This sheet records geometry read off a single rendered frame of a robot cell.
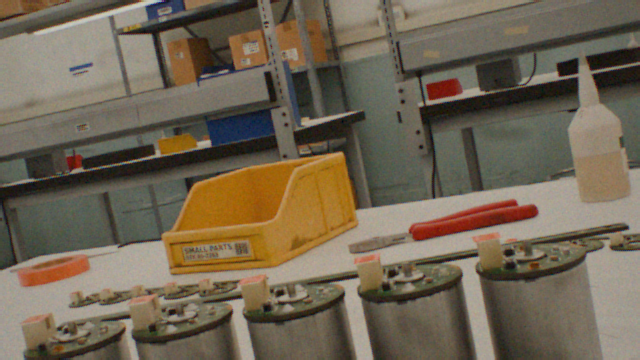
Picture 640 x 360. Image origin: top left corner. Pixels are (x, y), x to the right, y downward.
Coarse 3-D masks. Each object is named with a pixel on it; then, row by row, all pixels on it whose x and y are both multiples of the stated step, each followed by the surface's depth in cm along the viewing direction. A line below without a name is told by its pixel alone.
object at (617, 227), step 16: (624, 224) 20; (544, 240) 21; (560, 240) 21; (432, 256) 21; (448, 256) 21; (464, 256) 21; (352, 272) 21; (384, 272) 21; (272, 288) 22; (80, 320) 23; (96, 320) 22; (112, 320) 22
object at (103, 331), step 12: (96, 324) 22; (108, 324) 21; (120, 324) 21; (60, 336) 21; (96, 336) 20; (108, 336) 20; (120, 336) 20; (36, 348) 20; (48, 348) 20; (72, 348) 20; (84, 348) 20
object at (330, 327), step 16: (336, 304) 19; (288, 320) 19; (304, 320) 19; (320, 320) 19; (336, 320) 19; (256, 336) 19; (272, 336) 19; (288, 336) 19; (304, 336) 19; (320, 336) 19; (336, 336) 19; (352, 336) 20; (256, 352) 19; (272, 352) 19; (288, 352) 19; (304, 352) 19; (320, 352) 19; (336, 352) 19; (352, 352) 20
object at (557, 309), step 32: (544, 256) 19; (512, 288) 18; (544, 288) 18; (576, 288) 18; (512, 320) 18; (544, 320) 18; (576, 320) 18; (512, 352) 19; (544, 352) 18; (576, 352) 18
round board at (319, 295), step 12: (276, 288) 21; (312, 288) 21; (324, 288) 20; (336, 288) 20; (312, 300) 19; (324, 300) 19; (336, 300) 19; (252, 312) 19; (264, 312) 19; (276, 312) 19; (288, 312) 19; (300, 312) 19; (312, 312) 19
